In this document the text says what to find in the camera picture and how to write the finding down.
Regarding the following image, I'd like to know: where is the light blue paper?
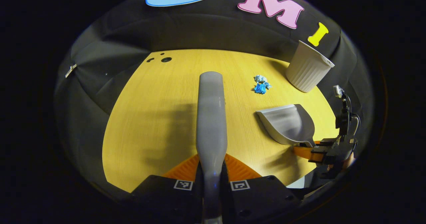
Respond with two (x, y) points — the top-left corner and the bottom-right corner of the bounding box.
(255, 75), (272, 89)

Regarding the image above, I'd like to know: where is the black backdrop cloth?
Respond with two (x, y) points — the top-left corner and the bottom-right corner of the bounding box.
(53, 0), (375, 201)

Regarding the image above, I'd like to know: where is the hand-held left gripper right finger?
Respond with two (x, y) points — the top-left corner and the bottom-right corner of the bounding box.
(221, 153), (302, 224)

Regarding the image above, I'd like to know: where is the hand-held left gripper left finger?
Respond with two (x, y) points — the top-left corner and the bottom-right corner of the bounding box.
(131, 153), (204, 224)

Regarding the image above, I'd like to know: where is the small silver clip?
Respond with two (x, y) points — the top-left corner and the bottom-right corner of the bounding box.
(65, 64), (78, 79)

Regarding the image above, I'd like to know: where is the wooden desktop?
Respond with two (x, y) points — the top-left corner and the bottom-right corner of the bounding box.
(102, 49), (336, 193)

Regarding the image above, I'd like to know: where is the grey ribbed garbage bin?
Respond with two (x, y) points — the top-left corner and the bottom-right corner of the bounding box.
(286, 40), (335, 93)

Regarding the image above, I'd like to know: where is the grey plastic dustpan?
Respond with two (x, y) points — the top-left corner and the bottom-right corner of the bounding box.
(256, 104), (316, 147)

